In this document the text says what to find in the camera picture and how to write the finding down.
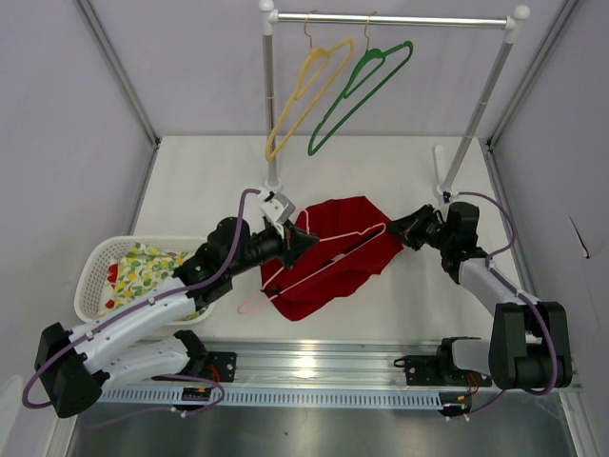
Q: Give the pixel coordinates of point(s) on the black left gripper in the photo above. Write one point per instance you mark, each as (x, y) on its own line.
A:
(295, 242)

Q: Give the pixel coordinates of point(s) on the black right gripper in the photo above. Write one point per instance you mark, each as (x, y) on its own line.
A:
(408, 228)

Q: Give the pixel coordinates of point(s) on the red skirt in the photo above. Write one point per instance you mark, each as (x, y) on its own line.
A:
(342, 266)

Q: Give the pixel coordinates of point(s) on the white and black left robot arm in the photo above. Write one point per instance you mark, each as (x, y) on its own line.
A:
(77, 366)

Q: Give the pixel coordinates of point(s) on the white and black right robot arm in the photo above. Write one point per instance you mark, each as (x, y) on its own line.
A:
(529, 347)

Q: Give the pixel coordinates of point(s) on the green hanger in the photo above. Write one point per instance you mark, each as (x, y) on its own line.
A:
(372, 60)

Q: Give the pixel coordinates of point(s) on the yellow hanger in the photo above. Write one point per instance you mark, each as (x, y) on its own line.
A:
(320, 62)

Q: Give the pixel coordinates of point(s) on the lemon print cloth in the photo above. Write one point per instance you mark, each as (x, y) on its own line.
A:
(136, 273)

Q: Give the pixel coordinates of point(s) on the white plastic laundry basket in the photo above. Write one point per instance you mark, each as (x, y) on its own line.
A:
(91, 282)

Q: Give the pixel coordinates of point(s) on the white metal clothes rack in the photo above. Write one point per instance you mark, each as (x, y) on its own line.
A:
(446, 176)

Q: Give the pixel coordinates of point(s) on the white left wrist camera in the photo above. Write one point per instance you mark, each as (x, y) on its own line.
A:
(276, 209)

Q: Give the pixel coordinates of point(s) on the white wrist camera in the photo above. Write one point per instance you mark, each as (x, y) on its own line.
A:
(276, 209)
(447, 197)

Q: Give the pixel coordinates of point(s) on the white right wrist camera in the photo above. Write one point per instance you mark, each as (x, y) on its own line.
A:
(447, 197)

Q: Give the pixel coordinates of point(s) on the aluminium mounting rail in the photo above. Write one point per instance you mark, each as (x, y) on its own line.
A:
(262, 364)

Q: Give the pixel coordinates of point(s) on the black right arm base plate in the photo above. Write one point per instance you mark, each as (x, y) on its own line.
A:
(422, 371)

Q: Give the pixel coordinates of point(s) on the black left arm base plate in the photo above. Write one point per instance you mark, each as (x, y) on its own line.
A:
(219, 366)

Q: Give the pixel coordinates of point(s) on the white slotted cable duct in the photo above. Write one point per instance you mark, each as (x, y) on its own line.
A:
(276, 397)

